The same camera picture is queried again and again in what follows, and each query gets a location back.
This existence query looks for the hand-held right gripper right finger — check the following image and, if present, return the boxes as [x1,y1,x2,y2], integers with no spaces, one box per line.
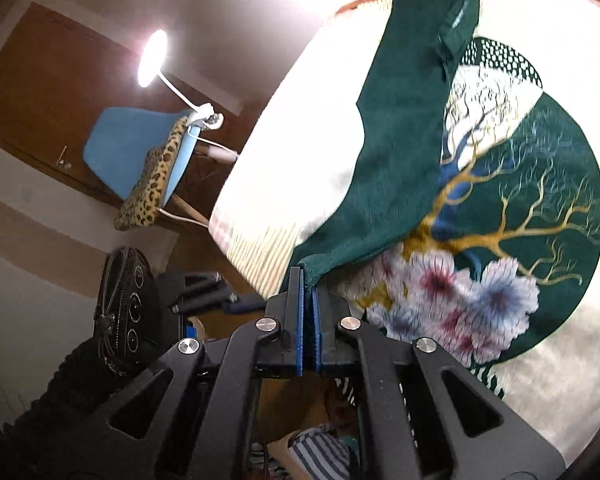
[311,284,567,480]

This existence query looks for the brown wooden door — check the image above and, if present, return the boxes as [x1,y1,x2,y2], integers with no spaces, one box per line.
[0,2,263,241]

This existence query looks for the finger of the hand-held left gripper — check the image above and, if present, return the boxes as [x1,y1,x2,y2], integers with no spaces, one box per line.
[169,271,268,317]

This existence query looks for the grey striped shirt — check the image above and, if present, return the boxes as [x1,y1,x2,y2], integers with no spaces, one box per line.
[269,424,355,480]

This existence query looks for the leopard print cushion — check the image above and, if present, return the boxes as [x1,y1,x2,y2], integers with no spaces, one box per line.
[113,116,190,232]

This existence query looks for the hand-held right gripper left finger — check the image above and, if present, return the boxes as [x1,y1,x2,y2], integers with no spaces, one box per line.
[72,266,305,480]

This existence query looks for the white desk lamp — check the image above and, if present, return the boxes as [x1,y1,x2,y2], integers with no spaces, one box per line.
[136,29,227,133]

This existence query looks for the dark green knitted garment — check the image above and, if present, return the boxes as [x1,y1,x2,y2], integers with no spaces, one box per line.
[298,0,482,288]

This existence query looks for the blue chair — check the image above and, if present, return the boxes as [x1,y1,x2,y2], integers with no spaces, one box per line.
[82,107,239,227]

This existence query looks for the white tree print pillowcase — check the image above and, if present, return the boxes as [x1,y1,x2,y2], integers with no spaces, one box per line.
[325,0,600,467]

